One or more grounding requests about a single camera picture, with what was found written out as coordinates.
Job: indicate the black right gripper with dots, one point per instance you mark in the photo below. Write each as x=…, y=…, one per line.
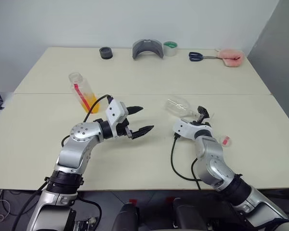
x=204, y=124

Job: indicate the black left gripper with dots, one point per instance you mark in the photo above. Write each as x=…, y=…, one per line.
x=121, y=130

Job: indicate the clear plastic bottle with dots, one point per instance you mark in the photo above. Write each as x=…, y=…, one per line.
x=175, y=106

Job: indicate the red and clear bottle cap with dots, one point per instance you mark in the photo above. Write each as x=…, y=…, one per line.
x=225, y=140

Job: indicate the bottle with orange liquid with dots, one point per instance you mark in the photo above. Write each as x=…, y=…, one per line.
x=92, y=106

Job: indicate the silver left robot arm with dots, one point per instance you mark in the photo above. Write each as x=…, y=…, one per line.
x=74, y=149

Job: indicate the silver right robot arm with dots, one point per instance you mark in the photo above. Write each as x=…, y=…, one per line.
x=214, y=163

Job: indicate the pink plush cloth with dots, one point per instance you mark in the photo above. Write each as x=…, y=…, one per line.
x=231, y=57

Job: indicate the silver tape roll green core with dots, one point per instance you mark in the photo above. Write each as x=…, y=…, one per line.
x=170, y=50

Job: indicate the black round tape roll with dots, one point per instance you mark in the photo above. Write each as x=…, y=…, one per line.
x=106, y=53

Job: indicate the small red tag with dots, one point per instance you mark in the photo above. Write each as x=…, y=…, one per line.
x=133, y=201

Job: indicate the dark rounded shape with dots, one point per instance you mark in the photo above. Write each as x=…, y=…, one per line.
x=128, y=217
x=187, y=214

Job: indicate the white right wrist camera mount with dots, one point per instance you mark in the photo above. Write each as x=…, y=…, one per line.
x=183, y=127

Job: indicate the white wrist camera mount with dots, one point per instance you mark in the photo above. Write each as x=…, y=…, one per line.
x=183, y=127
x=114, y=113

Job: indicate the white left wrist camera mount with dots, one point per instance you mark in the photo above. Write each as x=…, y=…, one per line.
x=114, y=113

